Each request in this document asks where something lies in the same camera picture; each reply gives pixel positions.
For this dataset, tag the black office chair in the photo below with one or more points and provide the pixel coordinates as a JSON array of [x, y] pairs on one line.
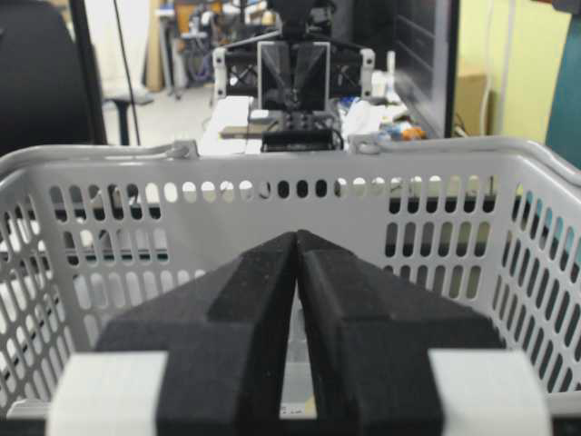
[[44, 92]]

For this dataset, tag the cardboard box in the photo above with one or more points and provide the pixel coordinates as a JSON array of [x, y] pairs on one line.
[[469, 97]]

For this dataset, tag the grey plastic shopping basket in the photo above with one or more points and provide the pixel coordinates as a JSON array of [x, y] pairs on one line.
[[90, 231]]

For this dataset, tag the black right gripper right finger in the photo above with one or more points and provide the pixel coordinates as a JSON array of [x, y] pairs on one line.
[[392, 358]]

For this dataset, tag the black monitor panel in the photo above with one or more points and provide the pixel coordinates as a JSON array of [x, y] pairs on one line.
[[423, 35]]

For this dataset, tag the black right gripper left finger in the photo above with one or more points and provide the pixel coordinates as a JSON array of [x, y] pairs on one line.
[[206, 358]]

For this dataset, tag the black camera under gripper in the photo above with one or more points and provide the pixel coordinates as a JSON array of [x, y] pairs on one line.
[[297, 141]]

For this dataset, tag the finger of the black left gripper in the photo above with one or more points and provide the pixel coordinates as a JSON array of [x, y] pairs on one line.
[[275, 75], [310, 79]]

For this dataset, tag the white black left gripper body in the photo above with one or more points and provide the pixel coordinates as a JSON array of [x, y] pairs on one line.
[[349, 70]]

